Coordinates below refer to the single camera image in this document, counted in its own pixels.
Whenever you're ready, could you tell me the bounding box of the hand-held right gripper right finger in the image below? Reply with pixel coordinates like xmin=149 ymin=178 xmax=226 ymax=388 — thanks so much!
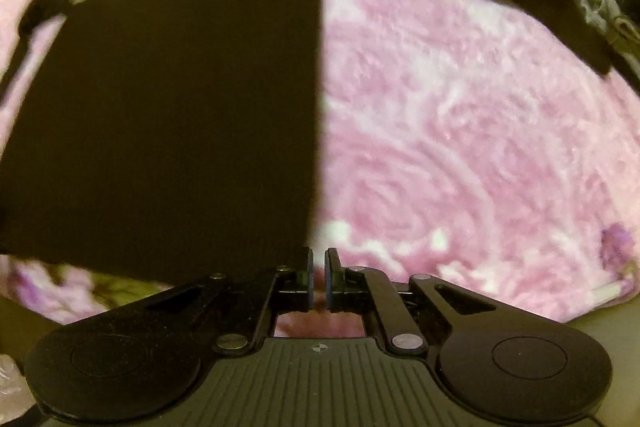
xmin=324 ymin=248 xmax=497 ymax=356

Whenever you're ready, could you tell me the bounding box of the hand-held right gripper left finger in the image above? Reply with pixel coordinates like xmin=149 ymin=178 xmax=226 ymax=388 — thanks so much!
xmin=145 ymin=246 xmax=315 ymax=356

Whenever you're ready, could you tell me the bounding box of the black and grey garment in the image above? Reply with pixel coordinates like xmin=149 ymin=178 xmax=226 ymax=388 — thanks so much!
xmin=0 ymin=0 xmax=617 ymax=284

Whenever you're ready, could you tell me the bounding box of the pink floral blanket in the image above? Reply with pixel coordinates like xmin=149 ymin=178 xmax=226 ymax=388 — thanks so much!
xmin=0 ymin=0 xmax=640 ymax=327

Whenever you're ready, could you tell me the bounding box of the pale crumpled plastic bag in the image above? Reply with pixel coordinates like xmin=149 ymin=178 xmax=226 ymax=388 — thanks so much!
xmin=0 ymin=353 xmax=32 ymax=414

